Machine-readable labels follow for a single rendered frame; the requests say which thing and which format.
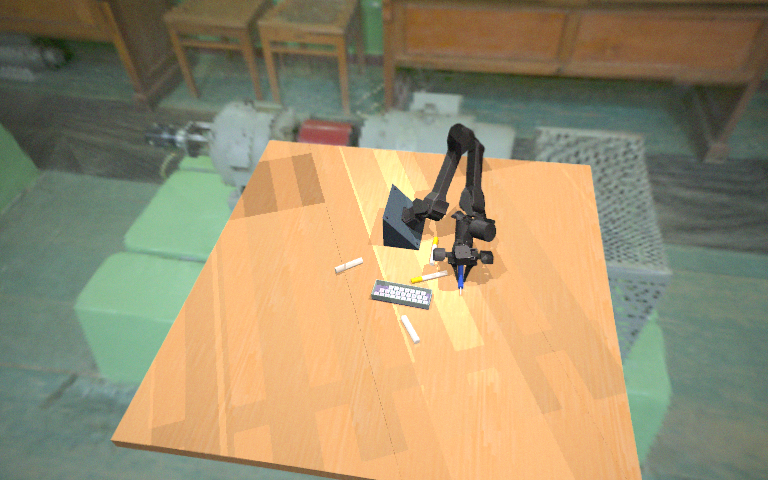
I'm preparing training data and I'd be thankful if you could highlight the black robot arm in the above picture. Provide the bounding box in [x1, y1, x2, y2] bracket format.
[401, 124, 496, 266]

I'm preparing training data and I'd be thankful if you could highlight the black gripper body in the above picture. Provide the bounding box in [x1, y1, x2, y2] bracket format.
[433, 234, 493, 264]

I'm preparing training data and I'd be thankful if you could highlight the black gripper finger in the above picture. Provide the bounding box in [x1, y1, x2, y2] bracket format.
[464, 263, 477, 282]
[448, 262, 458, 282]

